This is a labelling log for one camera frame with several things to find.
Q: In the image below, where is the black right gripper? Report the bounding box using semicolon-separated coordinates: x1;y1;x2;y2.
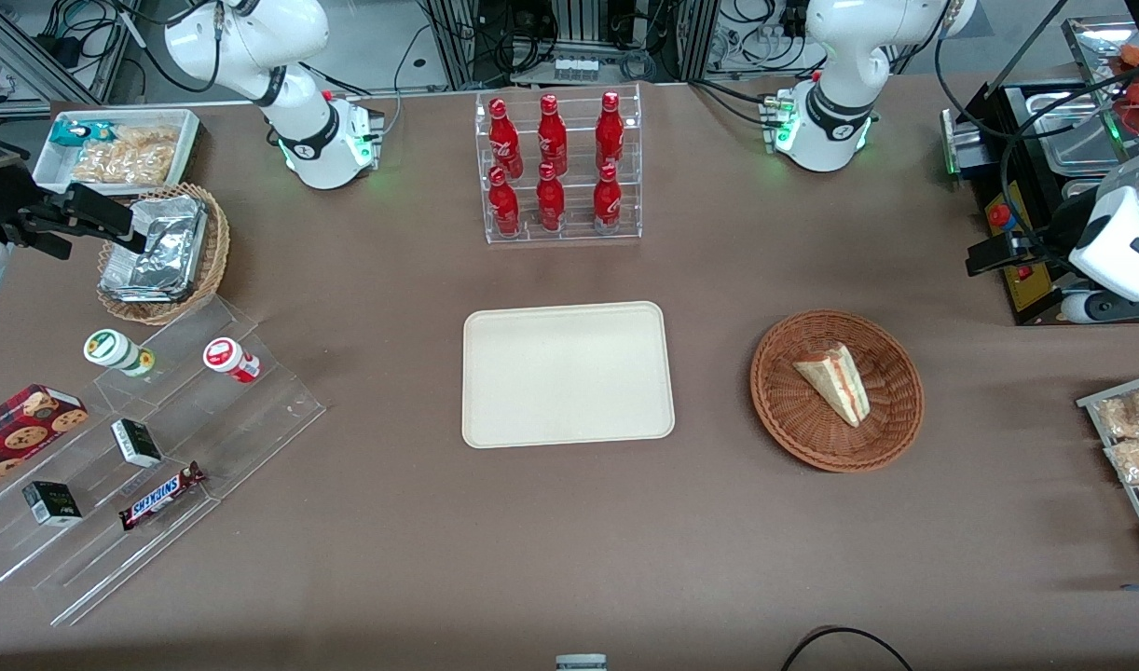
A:
0;130;149;262

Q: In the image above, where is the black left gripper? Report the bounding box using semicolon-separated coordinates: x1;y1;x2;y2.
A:
965;191;1107;279

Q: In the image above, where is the triangular sandwich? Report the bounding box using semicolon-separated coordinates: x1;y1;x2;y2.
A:
792;343;871;429

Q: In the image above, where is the tan wicker basket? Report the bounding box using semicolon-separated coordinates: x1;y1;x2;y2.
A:
96;182;232;326

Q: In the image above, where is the brown round wicker basket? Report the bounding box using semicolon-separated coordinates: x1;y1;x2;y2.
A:
750;309;926;473

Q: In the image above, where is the beige plastic tray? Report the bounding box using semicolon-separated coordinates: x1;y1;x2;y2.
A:
462;301;676;450

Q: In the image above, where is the black food warmer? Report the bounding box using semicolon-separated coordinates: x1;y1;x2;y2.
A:
940;17;1139;327

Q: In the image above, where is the silver foil pack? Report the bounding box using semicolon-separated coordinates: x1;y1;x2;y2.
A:
127;194;208;253
98;228;203;305

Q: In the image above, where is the clear bag of crackers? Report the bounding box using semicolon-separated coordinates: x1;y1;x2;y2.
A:
70;125;180;186

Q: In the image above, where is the white plastic bin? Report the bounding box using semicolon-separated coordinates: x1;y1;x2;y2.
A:
32;108;203;196

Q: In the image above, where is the teal snack packet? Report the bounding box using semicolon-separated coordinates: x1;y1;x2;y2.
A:
48;118;116;149

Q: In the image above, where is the green lid cup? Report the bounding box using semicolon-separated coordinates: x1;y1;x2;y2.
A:
83;329;157;378

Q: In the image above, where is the red lid cup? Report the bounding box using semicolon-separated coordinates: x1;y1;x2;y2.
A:
202;337;262;385

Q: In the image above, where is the clear bag of pastry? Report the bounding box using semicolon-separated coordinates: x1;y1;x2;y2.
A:
1105;438;1139;487
1094;388;1139;441

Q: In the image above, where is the small black carton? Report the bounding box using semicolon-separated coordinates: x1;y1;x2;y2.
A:
21;480;84;528
110;418;164;470

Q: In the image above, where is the red cookie box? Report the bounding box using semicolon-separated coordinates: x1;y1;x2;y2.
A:
0;383;91;497

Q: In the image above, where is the clear acrylic stepped shelf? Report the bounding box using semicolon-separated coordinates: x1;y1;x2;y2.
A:
0;293;327;628

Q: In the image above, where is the Snickers bar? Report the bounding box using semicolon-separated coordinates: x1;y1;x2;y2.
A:
118;460;208;533

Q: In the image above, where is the red cola bottle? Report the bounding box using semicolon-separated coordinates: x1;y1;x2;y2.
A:
595;90;625;172
535;162;567;233
487;166;522;237
487;98;525;179
592;163;624;235
536;93;570;177

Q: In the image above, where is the clear acrylic bottle rack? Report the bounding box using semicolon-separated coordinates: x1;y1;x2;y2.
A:
474;83;644;246

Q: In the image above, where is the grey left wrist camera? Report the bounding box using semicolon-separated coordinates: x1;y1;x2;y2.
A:
1058;289;1139;325

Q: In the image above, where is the metal wire rack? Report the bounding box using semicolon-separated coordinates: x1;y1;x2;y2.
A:
1077;370;1139;570

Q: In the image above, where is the aluminium frame rail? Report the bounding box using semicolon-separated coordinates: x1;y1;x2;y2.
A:
0;11;106;109

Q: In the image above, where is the black floor cable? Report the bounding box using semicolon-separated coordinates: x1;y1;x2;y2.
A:
779;625;916;671

